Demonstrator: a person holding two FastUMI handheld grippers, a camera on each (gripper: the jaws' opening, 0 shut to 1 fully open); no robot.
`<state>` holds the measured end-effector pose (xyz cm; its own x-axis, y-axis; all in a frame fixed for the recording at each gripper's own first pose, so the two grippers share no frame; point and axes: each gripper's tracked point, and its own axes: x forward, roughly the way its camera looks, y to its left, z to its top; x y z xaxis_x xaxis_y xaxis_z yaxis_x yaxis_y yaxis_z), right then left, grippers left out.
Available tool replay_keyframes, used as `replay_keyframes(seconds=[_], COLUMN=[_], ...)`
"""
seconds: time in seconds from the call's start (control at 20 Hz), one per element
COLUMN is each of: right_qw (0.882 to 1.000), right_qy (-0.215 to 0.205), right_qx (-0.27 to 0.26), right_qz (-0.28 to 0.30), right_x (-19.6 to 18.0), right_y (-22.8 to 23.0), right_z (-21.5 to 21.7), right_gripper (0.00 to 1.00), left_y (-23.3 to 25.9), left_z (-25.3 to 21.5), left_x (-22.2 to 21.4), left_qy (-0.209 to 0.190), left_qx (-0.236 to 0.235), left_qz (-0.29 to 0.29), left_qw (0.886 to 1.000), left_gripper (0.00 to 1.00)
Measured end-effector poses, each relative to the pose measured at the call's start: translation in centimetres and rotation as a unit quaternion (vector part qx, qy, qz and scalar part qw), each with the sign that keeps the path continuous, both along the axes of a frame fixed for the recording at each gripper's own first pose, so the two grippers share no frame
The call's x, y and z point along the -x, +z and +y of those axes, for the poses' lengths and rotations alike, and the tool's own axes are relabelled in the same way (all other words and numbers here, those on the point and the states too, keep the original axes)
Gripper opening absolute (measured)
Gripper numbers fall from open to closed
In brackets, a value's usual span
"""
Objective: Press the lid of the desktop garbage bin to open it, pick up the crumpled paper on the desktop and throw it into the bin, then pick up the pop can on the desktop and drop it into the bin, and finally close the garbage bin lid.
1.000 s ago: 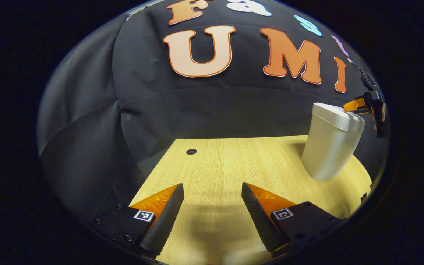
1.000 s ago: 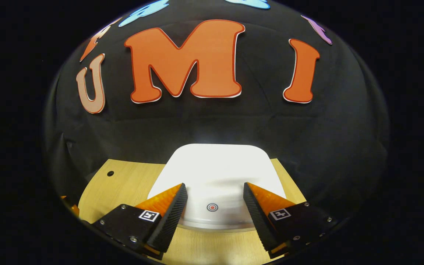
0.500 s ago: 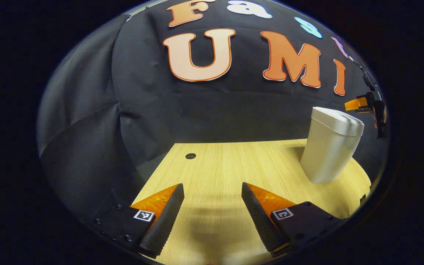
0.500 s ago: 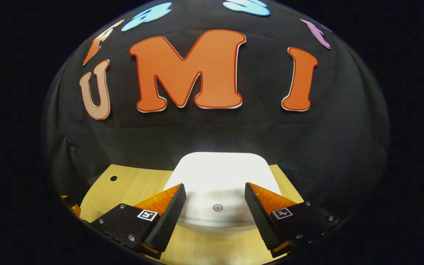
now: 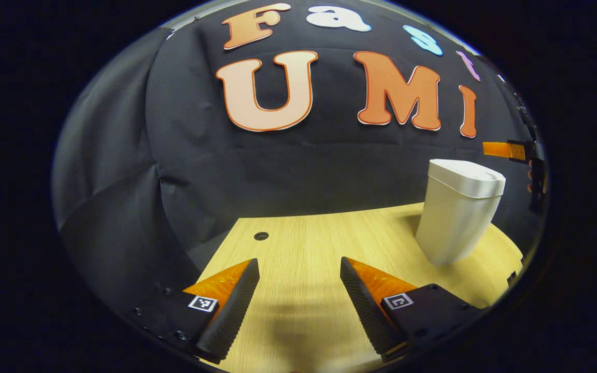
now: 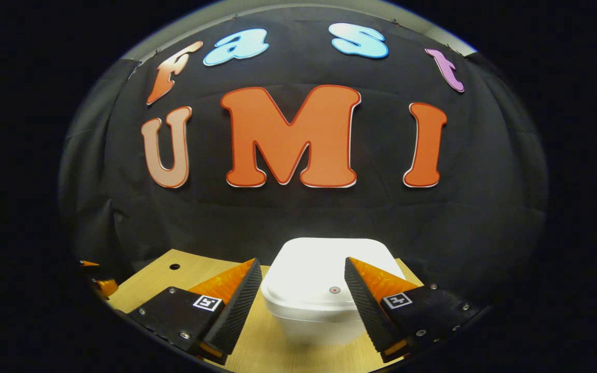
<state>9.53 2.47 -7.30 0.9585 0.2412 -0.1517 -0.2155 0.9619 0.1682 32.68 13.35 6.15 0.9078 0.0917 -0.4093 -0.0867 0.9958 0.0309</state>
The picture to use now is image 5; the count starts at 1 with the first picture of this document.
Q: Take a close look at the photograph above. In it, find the wooden desktop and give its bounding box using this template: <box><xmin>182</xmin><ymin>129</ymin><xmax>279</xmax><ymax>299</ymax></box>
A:
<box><xmin>195</xmin><ymin>202</ymin><xmax>524</xmax><ymax>373</ymax></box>

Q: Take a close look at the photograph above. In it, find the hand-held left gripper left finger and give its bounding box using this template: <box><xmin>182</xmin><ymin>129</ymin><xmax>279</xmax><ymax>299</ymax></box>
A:
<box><xmin>133</xmin><ymin>258</ymin><xmax>261</xmax><ymax>364</ymax></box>

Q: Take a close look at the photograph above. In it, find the white desktop garbage bin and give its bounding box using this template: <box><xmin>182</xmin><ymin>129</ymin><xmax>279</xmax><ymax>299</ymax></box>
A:
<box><xmin>415</xmin><ymin>159</ymin><xmax>506</xmax><ymax>266</ymax></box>

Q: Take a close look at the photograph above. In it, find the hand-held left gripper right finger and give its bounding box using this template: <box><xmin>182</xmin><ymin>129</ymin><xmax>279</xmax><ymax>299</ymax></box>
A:
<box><xmin>340</xmin><ymin>256</ymin><xmax>486</xmax><ymax>362</ymax></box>

